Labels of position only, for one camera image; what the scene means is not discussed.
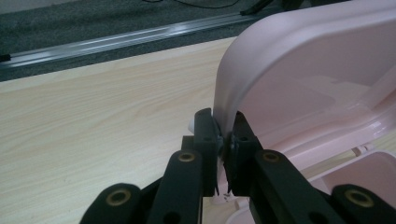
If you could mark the metal floor rail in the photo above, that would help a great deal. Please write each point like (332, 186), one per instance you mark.
(93, 43)

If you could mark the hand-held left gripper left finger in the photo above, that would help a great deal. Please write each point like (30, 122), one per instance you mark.
(207, 140)

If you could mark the black metal stand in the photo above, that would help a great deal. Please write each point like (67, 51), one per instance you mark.
(255, 7)

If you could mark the pink storage box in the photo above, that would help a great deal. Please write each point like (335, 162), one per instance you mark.
(295, 62)

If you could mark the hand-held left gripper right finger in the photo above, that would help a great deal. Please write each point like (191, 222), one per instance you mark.
(243, 149)

